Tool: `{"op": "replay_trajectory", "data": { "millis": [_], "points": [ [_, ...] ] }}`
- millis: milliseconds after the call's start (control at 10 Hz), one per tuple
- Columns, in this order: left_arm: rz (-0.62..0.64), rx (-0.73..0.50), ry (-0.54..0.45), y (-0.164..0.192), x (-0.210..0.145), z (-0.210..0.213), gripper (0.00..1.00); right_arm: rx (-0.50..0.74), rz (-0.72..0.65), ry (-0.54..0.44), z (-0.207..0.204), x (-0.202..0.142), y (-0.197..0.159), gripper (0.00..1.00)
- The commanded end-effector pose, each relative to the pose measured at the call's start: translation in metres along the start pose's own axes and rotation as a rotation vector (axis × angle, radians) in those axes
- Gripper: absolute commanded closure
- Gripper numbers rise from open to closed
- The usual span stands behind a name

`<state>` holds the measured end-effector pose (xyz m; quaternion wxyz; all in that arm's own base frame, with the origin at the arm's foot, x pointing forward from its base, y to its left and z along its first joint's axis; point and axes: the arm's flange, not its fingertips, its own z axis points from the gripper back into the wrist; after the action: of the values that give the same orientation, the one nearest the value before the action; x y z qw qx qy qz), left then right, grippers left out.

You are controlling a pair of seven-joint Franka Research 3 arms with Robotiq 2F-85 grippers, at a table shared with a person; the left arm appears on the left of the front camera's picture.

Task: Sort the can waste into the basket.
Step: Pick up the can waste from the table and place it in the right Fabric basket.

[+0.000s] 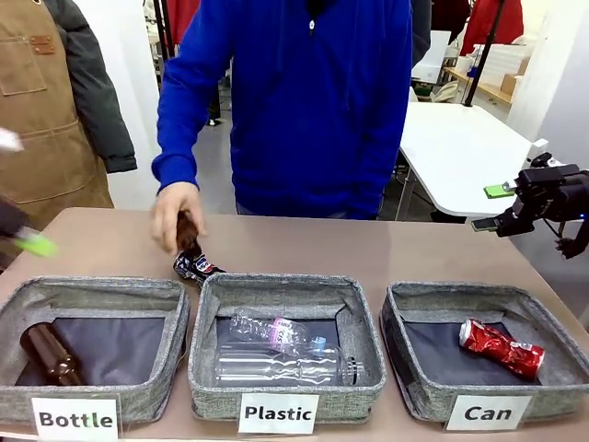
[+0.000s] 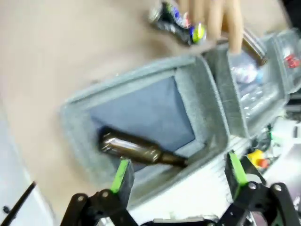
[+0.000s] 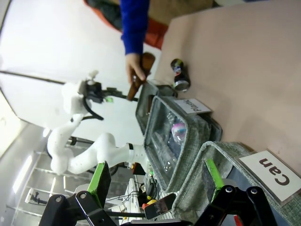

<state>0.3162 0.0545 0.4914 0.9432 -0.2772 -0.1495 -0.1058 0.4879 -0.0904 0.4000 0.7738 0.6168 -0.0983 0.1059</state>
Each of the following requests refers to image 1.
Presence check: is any white cardboard box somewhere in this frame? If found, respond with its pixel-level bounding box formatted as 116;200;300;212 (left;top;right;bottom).
410;30;456;85

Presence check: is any grey fabric Can basket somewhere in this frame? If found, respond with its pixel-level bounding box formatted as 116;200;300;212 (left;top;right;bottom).
379;280;589;424

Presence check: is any person in brown apron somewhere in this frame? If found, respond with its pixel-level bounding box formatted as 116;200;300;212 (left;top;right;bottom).
0;0;138;231

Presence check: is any wooden shelf board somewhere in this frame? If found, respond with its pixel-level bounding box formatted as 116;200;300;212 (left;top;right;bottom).
444;66;514;112

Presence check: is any black tripod pole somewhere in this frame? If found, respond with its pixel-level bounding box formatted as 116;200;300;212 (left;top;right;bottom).
463;0;503;109

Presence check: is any crushed red soda can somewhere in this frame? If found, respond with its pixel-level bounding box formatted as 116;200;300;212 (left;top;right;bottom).
459;318;546;379

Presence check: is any white Bottle label sign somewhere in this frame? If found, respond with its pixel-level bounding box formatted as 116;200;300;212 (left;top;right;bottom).
30;396;120;441

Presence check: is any grey fabric Bottle basket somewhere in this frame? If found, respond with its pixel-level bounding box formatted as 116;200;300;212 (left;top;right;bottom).
0;275;191;424

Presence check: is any red hanging garment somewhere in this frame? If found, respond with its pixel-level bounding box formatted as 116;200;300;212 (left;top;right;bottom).
459;0;525;57

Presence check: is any person's right hand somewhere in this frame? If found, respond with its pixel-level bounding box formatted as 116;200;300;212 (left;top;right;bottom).
151;182;208;255

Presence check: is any large clear plastic bottle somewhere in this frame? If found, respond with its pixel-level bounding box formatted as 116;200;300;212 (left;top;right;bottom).
214;344;368;388

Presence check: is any white Can label sign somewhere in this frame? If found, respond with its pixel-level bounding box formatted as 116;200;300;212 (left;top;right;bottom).
445;394;533;432

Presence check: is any dark blue soda can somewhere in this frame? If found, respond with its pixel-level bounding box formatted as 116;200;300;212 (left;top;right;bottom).
172;250;226;285

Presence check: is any white background table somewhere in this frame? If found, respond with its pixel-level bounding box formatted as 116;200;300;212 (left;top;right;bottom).
396;100;549;216

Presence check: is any person's right forearm blue sleeve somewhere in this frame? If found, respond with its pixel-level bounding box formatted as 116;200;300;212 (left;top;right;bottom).
151;91;208;195

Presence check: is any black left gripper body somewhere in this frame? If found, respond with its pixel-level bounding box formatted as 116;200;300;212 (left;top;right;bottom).
0;195;32;238

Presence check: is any clear bottle with pink label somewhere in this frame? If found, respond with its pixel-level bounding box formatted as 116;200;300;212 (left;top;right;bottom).
228;310;341;358

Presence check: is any brown cardboard box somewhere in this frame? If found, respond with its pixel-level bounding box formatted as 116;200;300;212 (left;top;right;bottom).
500;72;522;97

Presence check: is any brown glass bottle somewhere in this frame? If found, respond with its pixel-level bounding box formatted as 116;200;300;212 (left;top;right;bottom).
20;321;87;387
176;212;206;259

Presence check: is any grey fabric Plastic basket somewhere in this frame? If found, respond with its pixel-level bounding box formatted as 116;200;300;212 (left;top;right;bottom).
187;272;388;421

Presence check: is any person in blue hoodie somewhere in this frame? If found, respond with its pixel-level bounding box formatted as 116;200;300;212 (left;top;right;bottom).
151;0;415;220

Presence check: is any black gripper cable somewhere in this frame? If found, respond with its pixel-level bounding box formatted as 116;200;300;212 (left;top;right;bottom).
545;215;589;260

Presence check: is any white Plastic label sign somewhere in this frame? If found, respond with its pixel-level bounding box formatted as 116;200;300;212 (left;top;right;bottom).
237;392;318;436

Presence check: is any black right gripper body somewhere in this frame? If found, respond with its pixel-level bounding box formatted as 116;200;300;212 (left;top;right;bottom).
515;164;589;221

